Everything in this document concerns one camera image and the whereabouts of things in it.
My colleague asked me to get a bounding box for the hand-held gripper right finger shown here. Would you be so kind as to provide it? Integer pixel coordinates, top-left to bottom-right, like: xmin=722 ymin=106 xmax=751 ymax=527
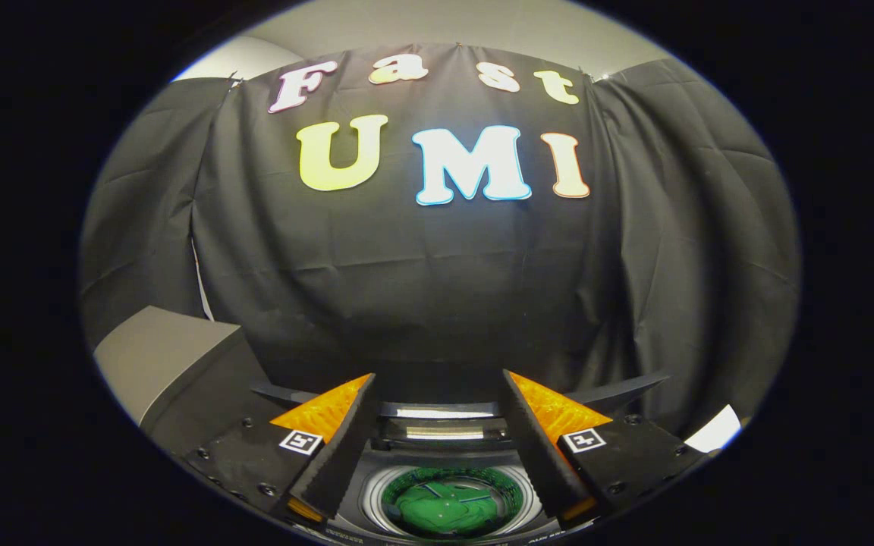
xmin=501 ymin=369 xmax=707 ymax=526

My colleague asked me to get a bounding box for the white paper sheet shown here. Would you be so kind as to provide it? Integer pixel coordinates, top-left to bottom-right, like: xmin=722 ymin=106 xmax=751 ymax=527
xmin=684 ymin=404 xmax=743 ymax=454

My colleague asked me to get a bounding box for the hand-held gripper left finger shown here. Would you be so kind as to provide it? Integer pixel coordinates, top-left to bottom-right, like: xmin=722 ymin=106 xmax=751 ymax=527
xmin=181 ymin=372 xmax=377 ymax=526

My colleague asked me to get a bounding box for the grey cabinet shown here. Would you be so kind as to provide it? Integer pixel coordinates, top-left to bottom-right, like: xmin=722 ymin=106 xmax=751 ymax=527
xmin=94 ymin=306 xmax=288 ymax=457

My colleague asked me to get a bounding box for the green polo shirt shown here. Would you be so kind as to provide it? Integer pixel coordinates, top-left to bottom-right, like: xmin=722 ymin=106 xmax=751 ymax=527
xmin=382 ymin=468 xmax=523 ymax=538

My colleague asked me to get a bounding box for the grey washing machine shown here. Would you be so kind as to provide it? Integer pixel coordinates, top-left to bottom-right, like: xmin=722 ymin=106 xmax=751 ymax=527
xmin=323 ymin=416 xmax=571 ymax=546

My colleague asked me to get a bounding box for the black backdrop cloth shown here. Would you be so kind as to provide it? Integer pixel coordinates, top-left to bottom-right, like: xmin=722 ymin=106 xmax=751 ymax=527
xmin=79 ymin=42 xmax=802 ymax=441

